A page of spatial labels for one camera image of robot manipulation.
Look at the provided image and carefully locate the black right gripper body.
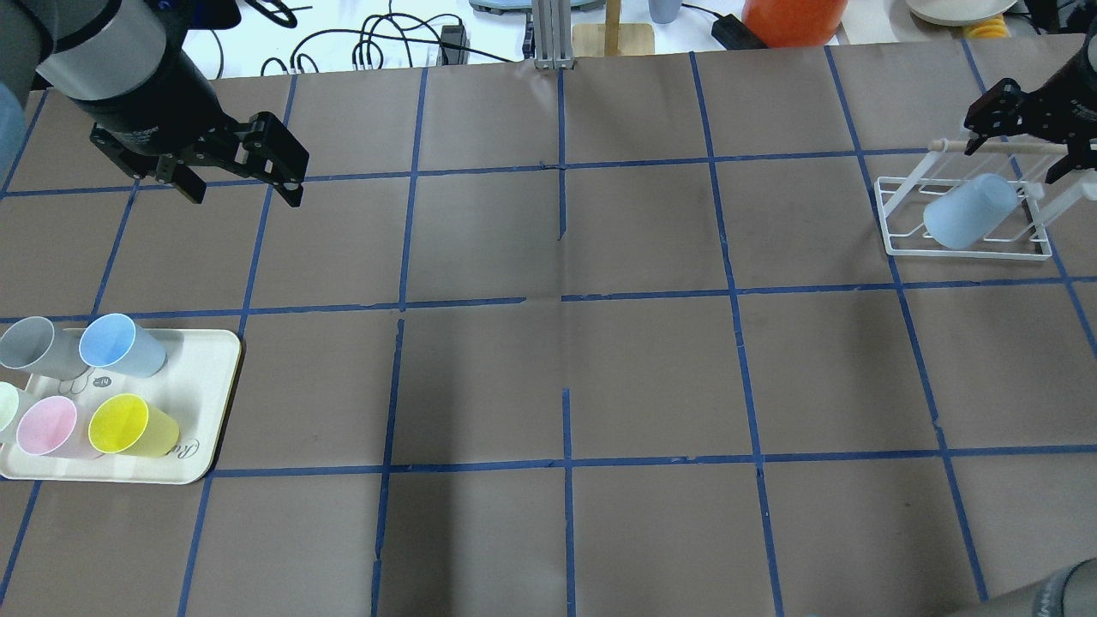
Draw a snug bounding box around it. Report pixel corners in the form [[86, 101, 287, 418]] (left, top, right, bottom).
[[1025, 34, 1096, 152]]

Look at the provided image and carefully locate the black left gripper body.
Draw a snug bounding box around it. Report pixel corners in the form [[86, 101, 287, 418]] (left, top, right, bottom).
[[65, 47, 252, 179]]

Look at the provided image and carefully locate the light blue ikea cup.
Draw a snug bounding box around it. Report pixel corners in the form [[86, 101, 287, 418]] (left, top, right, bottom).
[[921, 173, 1019, 250]]

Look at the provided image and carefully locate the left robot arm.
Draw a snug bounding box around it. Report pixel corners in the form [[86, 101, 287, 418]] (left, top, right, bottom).
[[1, 1, 309, 207]]

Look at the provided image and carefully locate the grey plastic cup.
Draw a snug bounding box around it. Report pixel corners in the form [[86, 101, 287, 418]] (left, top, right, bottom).
[[1, 316, 89, 381]]

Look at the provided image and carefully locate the yellow plastic cup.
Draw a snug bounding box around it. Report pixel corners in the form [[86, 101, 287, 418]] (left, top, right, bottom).
[[87, 393, 181, 458]]

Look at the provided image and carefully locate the pink plastic cup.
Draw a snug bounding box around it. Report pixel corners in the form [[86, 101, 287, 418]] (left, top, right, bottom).
[[16, 395, 103, 460]]

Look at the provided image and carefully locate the cream white plastic cup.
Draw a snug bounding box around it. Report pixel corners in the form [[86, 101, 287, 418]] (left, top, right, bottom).
[[1, 382, 24, 444]]

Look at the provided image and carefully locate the beige plate on desk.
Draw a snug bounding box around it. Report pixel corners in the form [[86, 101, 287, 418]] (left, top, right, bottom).
[[905, 0, 1017, 27]]

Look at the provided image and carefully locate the cream plastic tray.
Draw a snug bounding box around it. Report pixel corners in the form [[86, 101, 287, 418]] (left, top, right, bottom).
[[1, 328, 244, 485]]

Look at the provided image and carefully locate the orange bucket with lid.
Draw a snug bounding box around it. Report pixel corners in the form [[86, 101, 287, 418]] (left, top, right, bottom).
[[740, 1, 848, 48]]

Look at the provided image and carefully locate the wooden mug tree stand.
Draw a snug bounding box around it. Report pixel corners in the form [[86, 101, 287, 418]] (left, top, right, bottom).
[[572, 1, 655, 57]]

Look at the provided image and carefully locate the white wire cup rack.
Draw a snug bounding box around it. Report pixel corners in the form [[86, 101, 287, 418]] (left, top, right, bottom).
[[873, 137, 1094, 261]]

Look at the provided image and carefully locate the aluminium frame post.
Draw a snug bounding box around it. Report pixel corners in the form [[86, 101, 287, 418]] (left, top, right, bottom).
[[531, 0, 573, 70]]

